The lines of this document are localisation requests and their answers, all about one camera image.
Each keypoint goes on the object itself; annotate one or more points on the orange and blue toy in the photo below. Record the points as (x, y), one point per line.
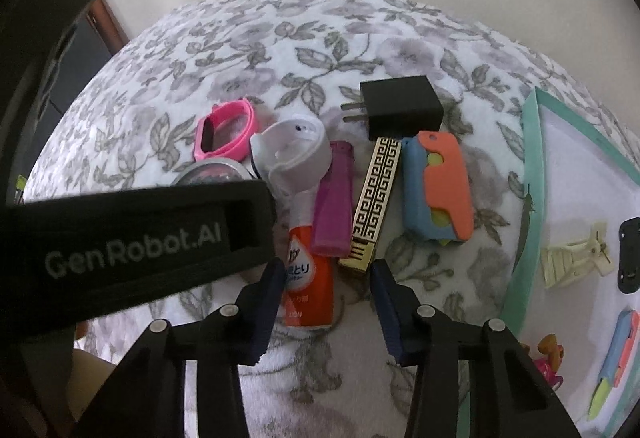
(445, 188)

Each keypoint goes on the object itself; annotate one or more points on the teal-rimmed white tray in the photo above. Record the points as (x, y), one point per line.
(575, 178)

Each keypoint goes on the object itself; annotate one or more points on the brown wooden furniture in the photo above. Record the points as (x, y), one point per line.
(112, 25)

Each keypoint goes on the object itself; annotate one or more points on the orange blue toy green blade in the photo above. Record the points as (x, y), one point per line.
(622, 343)

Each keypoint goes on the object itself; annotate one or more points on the black toy car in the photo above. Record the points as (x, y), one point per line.
(630, 258)

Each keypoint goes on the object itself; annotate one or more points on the round silver tin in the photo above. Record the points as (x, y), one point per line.
(210, 172)

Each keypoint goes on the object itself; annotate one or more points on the black plug charger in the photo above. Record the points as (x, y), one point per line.
(405, 107)

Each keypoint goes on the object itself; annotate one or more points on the pink toy figure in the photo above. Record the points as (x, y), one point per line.
(547, 368)

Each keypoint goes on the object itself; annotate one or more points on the gold patterned lighter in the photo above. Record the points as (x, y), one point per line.
(375, 203)

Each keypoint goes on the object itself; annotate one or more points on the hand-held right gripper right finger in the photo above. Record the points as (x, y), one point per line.
(387, 313)

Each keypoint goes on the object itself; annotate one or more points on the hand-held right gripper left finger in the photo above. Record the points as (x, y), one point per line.
(265, 308)

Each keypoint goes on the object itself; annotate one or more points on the cream hair clip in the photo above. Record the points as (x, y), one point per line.
(565, 260)

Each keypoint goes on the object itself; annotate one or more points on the pink toy watch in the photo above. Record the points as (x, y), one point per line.
(240, 127)

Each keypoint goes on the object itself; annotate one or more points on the orange spray bottle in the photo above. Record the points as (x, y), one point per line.
(307, 278)

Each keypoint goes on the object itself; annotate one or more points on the white cap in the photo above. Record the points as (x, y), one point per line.
(295, 152)

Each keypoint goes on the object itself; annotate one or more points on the purple lighter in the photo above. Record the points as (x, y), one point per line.
(332, 213)

